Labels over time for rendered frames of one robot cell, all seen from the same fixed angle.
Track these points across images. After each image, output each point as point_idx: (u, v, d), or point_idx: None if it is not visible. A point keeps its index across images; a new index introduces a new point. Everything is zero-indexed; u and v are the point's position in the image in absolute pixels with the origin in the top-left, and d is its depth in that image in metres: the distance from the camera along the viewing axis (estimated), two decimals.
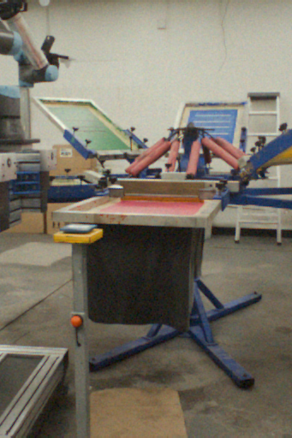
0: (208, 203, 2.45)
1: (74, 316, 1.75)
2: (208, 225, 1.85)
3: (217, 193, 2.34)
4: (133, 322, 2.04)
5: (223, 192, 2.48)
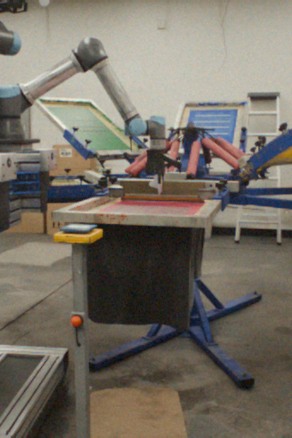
0: (208, 203, 2.45)
1: (74, 316, 1.75)
2: (208, 225, 1.85)
3: (217, 193, 2.34)
4: (133, 322, 2.04)
5: (223, 192, 2.48)
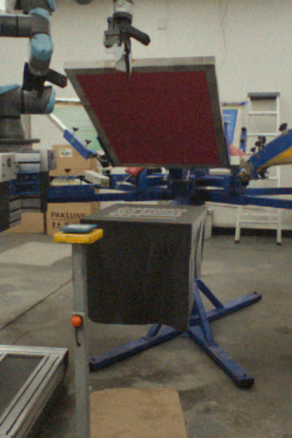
0: None
1: (74, 316, 1.75)
2: (215, 70, 1.89)
3: None
4: (133, 322, 2.04)
5: None
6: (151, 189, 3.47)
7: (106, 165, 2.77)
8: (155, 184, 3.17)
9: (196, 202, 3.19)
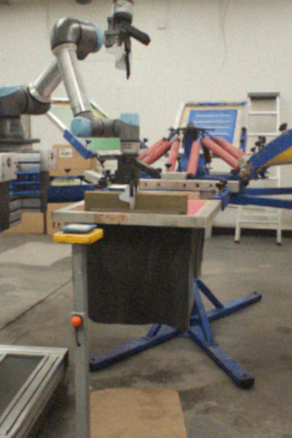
0: (208, 203, 2.45)
1: (74, 316, 1.75)
2: (208, 225, 1.85)
3: (217, 193, 2.34)
4: (133, 322, 2.04)
5: (223, 192, 2.48)
6: (151, 189, 3.47)
7: None
8: None
9: None
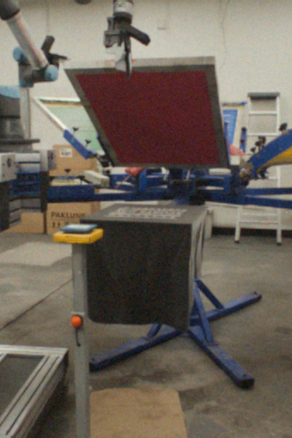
0: None
1: (74, 316, 1.75)
2: (215, 70, 1.89)
3: None
4: (133, 322, 2.04)
5: None
6: (151, 189, 3.47)
7: (106, 165, 2.77)
8: (155, 184, 3.17)
9: (196, 202, 3.19)
